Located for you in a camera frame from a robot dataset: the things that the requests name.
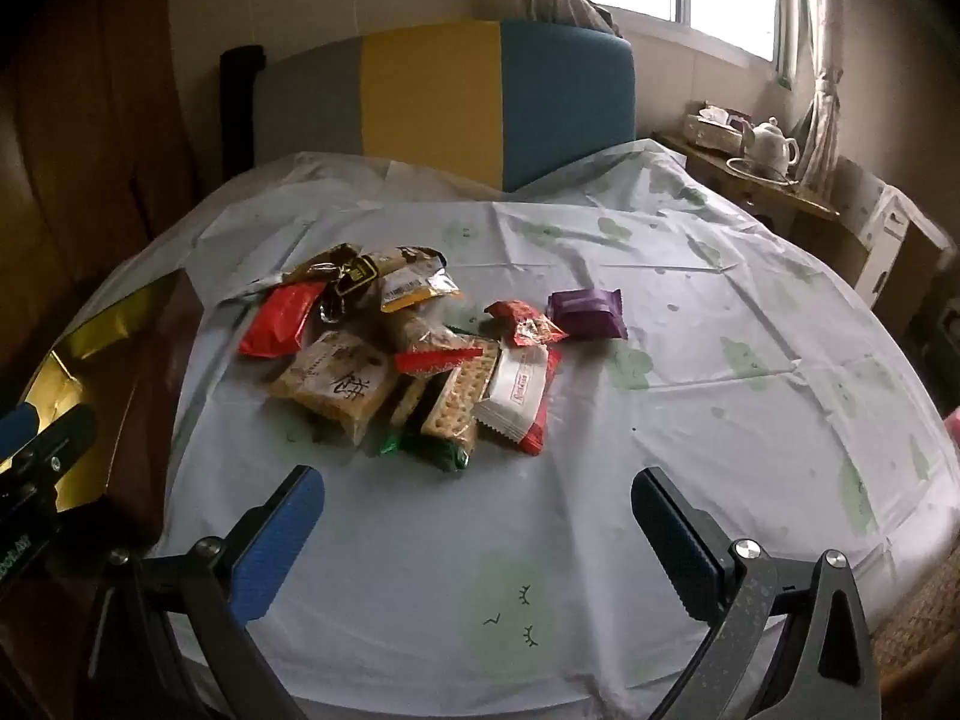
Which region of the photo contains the orange edged clear snack packet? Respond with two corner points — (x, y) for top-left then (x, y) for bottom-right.
(379, 255), (461, 314)

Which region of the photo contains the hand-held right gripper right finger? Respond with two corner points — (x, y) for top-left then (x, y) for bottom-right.
(630, 465), (884, 720)

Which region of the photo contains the plain red snack packet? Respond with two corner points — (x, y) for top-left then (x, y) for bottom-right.
(238, 283), (326, 359)

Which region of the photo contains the grey yellow blue chair back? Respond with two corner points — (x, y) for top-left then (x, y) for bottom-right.
(220, 19), (637, 193)

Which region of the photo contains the black and gold snack packet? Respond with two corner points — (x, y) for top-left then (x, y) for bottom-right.
(319, 246), (445, 325)

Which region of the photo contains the beige biscuit packet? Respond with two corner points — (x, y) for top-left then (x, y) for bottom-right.
(268, 330), (400, 443)

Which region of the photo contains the woven rattan seat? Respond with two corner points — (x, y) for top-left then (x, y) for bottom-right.
(874, 540), (960, 700)

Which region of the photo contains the light blue cloud print tablecloth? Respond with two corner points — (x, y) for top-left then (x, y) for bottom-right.
(67, 139), (960, 695)

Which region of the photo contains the woven tissue box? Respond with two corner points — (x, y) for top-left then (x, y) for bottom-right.
(684, 108), (752, 148)

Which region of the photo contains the purple snack packet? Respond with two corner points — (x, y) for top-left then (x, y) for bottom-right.
(545, 289), (628, 341)

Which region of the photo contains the puffed grain bar packet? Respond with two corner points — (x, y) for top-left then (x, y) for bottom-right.
(382, 307), (486, 377)

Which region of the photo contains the small crinkled red snack packet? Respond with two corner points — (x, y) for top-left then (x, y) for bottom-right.
(484, 299), (569, 348)

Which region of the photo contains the brown gift box gold lining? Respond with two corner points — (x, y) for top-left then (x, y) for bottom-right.
(15, 268), (203, 541)

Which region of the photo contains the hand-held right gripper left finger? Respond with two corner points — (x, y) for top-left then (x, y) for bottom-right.
(88, 463), (326, 720)

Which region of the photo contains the dark brown snack packet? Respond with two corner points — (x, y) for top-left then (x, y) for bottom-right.
(283, 243), (361, 286)

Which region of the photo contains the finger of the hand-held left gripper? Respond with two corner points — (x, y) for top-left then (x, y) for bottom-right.
(0, 402), (100, 500)

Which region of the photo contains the wooden side table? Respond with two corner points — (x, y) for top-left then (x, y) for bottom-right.
(658, 131), (842, 235)

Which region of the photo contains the white teapot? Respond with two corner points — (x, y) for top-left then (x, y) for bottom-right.
(741, 117), (800, 175)

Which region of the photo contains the white and red snack packet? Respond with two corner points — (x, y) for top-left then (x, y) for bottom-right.
(472, 345), (563, 458)

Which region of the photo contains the white cardboard box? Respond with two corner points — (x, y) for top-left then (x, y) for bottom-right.
(795, 156), (958, 310)

